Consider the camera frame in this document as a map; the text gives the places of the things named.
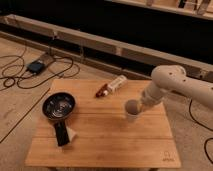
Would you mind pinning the white cloth under pan handle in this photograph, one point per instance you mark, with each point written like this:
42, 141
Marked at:
72, 134

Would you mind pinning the white bottle with red cap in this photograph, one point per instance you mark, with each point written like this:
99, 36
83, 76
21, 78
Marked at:
111, 87

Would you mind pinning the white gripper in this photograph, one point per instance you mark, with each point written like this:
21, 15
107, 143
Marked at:
143, 107

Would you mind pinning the black frying pan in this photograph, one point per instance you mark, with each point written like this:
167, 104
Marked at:
57, 108

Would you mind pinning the wooden table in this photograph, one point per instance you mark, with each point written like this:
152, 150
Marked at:
105, 139

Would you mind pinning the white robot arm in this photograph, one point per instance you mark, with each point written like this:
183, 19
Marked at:
166, 78

